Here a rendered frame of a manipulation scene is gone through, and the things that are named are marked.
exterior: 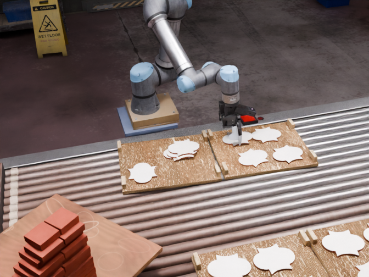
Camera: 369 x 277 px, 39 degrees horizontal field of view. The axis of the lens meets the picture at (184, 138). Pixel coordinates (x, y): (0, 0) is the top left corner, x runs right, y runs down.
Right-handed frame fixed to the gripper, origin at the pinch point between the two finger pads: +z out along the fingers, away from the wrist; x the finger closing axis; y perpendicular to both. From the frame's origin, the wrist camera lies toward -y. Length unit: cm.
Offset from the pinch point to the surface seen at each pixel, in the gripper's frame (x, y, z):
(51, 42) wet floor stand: -334, 105, 69
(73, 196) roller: 20, 75, -2
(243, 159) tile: 16.5, 2.2, 0.4
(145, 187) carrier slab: 24, 46, -2
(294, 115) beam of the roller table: -17.3, -33.7, 5.4
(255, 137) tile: 1.1, -8.1, 0.9
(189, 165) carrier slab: 13.6, 25.2, -0.3
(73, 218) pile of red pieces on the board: 78, 68, -38
